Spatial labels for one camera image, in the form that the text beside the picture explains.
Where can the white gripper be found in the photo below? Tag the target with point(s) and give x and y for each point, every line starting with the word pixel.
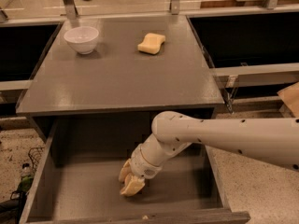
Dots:
pixel 142 166

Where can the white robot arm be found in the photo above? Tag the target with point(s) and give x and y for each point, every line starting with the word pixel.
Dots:
pixel 275 141

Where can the open grey top drawer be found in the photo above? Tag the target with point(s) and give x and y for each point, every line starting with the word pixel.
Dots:
pixel 77 179

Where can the grey cabinet with counter top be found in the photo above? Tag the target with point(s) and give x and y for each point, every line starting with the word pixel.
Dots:
pixel 118 77

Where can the green plastic bottle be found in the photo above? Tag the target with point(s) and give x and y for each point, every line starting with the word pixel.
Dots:
pixel 26 178

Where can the yellow sponge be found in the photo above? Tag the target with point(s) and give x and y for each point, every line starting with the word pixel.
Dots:
pixel 151 43

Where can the white ceramic bowl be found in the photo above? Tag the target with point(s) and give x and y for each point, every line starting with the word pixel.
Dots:
pixel 83 39

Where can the brown cardboard piece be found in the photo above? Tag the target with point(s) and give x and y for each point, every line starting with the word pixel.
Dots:
pixel 290 99

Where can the black wire basket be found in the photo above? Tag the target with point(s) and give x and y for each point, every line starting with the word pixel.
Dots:
pixel 35 154

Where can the metal post left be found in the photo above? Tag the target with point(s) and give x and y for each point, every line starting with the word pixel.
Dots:
pixel 70 9

